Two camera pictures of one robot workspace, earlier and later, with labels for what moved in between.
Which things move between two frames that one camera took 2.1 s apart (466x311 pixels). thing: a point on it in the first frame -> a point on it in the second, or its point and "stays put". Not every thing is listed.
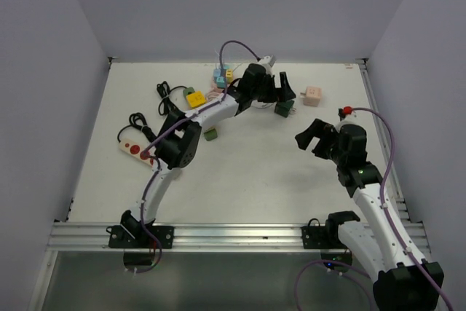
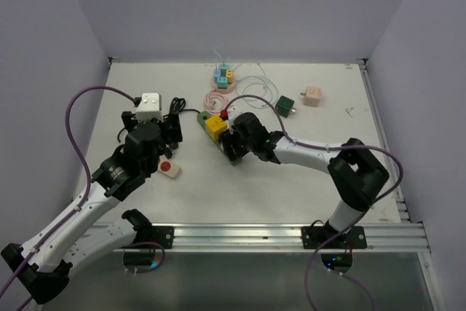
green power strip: (210, 135) -> (202, 117)
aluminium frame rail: (245, 237) stays put
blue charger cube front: (220, 82) stays put
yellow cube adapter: (196, 99) -> (214, 126)
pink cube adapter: (312, 96) stays put
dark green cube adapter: (283, 108) stays put
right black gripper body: (327, 146) -> (231, 138)
